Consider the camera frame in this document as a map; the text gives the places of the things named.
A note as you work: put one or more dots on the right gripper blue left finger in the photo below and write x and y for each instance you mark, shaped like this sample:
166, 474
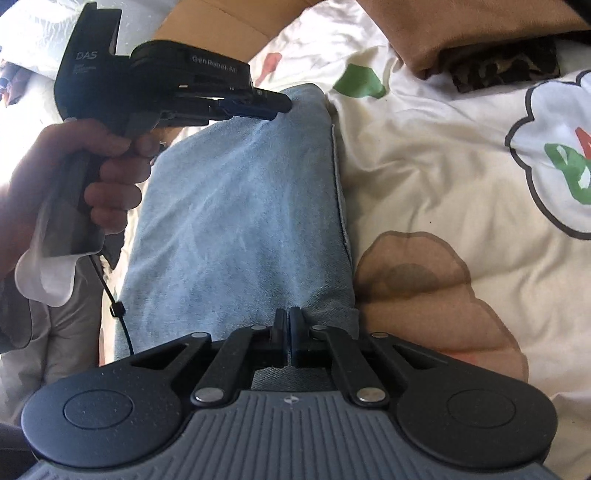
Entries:
237, 359

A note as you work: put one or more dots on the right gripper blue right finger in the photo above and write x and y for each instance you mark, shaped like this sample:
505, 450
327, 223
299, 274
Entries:
330, 348

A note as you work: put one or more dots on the light blue denim pants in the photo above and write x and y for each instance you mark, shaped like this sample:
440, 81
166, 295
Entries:
240, 220

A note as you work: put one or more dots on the person left hand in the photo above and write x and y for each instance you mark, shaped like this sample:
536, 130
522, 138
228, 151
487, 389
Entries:
110, 197

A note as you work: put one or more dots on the brown cardboard sheet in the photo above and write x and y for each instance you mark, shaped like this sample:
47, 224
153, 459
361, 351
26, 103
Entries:
235, 28

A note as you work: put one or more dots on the white quilt bundle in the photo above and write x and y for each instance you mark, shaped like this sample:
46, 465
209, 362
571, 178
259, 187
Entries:
35, 33

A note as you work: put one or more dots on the black garment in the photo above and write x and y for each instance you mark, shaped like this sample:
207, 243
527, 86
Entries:
111, 249

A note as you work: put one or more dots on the cream cartoon bear bedsheet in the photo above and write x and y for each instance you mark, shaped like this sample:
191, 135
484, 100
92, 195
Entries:
468, 214

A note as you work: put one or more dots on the dark grey pillow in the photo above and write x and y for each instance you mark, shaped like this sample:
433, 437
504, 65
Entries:
64, 341

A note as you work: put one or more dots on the folded brown garment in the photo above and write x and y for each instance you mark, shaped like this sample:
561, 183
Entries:
419, 31

